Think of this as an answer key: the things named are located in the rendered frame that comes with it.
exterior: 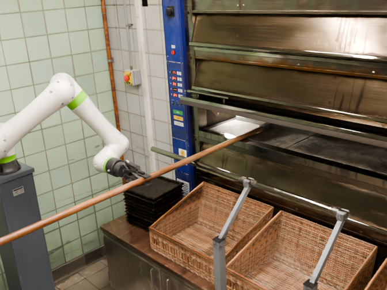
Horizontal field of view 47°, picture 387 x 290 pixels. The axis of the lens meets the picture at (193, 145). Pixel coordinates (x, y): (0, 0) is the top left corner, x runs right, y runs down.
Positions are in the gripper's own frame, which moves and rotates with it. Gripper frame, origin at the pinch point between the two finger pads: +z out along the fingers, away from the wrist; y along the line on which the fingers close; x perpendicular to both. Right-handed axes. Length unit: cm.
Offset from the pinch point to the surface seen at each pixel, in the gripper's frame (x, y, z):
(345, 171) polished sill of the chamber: -68, 2, 67
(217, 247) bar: -8.8, 26.7, 37.8
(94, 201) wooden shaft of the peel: 29.3, -0.5, 1.6
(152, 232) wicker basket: -20, 48, -25
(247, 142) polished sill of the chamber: -70, 1, 6
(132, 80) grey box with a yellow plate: -64, -26, -88
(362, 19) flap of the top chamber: -71, -68, 69
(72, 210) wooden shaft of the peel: 39.8, -0.3, 1.7
